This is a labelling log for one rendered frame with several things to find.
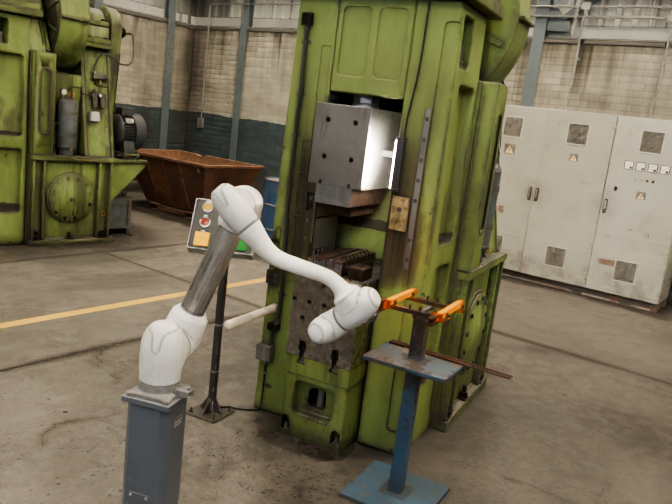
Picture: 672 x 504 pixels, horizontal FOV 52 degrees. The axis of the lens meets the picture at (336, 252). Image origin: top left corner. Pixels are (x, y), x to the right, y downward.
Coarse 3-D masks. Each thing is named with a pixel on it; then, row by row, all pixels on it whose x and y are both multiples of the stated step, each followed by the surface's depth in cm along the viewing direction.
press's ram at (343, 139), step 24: (336, 120) 336; (360, 120) 330; (384, 120) 343; (312, 144) 343; (336, 144) 337; (360, 144) 331; (384, 144) 349; (312, 168) 345; (336, 168) 339; (360, 168) 333; (384, 168) 356
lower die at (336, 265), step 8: (344, 248) 388; (352, 248) 385; (360, 248) 383; (312, 256) 355; (320, 256) 353; (328, 256) 350; (344, 256) 356; (352, 256) 362; (360, 256) 364; (320, 264) 349; (328, 264) 347; (336, 264) 345; (344, 264) 346; (352, 264) 355; (336, 272) 346
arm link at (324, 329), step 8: (328, 312) 247; (320, 320) 245; (328, 320) 246; (336, 320) 244; (312, 328) 244; (320, 328) 243; (328, 328) 243; (336, 328) 245; (312, 336) 245; (320, 336) 243; (328, 336) 244; (336, 336) 246
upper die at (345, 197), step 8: (320, 184) 344; (320, 192) 344; (328, 192) 342; (336, 192) 340; (344, 192) 338; (352, 192) 338; (360, 192) 346; (368, 192) 356; (376, 192) 365; (320, 200) 345; (328, 200) 343; (336, 200) 341; (344, 200) 339; (352, 200) 340; (360, 200) 348; (368, 200) 358; (376, 200) 367
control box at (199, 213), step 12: (204, 216) 355; (216, 216) 355; (192, 228) 353; (204, 228) 353; (216, 228) 353; (192, 240) 351; (192, 252) 356; (204, 252) 354; (240, 252) 350; (252, 252) 350
